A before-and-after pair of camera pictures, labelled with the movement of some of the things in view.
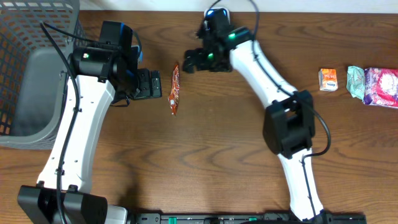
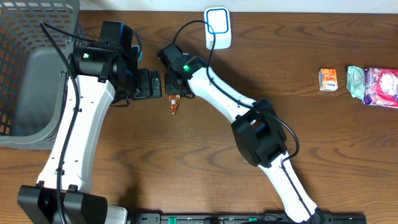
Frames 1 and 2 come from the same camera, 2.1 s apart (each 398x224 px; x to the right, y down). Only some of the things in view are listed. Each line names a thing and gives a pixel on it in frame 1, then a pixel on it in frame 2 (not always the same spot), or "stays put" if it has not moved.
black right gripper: (198, 53) to (168, 88)
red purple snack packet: (380, 87) stays put
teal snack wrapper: (356, 81) stays put
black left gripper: (149, 83) stays put
